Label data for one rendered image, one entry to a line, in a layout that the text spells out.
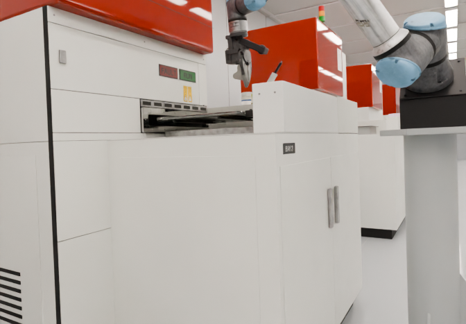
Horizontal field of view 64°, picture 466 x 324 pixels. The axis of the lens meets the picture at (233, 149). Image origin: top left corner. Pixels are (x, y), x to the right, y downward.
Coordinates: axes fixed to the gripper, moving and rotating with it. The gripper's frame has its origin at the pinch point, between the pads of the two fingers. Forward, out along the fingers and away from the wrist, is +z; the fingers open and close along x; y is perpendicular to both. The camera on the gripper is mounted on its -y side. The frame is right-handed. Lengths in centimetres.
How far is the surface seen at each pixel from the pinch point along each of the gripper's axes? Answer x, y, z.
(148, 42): 17.6, 33.1, -19.4
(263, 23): -428, 145, -108
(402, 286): -65, -51, 112
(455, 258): 7, -70, 63
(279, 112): 42, -26, 10
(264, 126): 42.5, -21.7, 14.1
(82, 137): 53, 36, 13
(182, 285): 52, 5, 60
